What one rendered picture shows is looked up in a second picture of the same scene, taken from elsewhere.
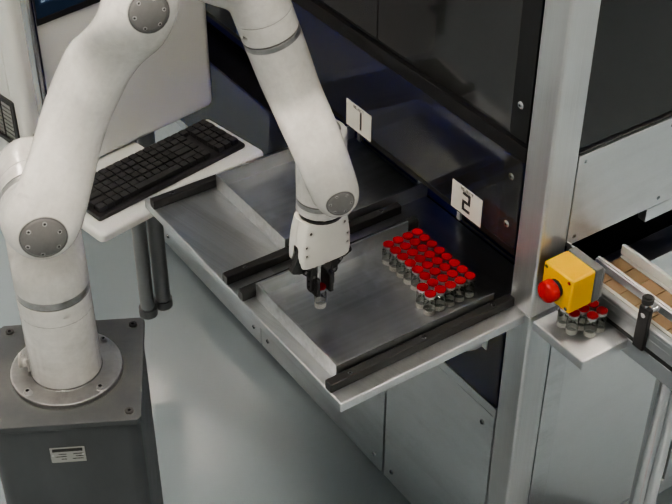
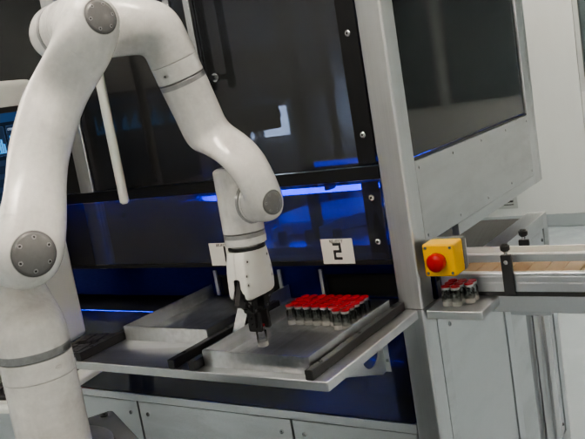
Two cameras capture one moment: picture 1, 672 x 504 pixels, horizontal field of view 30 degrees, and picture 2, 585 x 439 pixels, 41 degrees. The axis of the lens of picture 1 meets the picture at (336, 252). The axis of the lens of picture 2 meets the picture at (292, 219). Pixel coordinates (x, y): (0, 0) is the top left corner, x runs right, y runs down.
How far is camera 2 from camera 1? 109 cm
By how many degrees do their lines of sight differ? 34
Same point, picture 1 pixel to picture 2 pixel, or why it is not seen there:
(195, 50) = (67, 284)
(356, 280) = (277, 335)
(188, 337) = not seen: outside the picture
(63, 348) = (59, 406)
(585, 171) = (420, 176)
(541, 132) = (386, 142)
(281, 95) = (203, 123)
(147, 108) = not seen: hidden behind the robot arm
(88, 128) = (56, 152)
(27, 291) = (16, 344)
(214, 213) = (134, 347)
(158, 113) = not seen: hidden behind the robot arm
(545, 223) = (411, 216)
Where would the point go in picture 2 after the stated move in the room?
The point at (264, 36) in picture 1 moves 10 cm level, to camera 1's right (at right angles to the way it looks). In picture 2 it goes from (183, 67) to (234, 59)
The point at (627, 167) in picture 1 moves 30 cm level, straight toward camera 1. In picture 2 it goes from (440, 181) to (487, 196)
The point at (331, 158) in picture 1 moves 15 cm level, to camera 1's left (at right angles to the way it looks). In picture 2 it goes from (258, 159) to (179, 175)
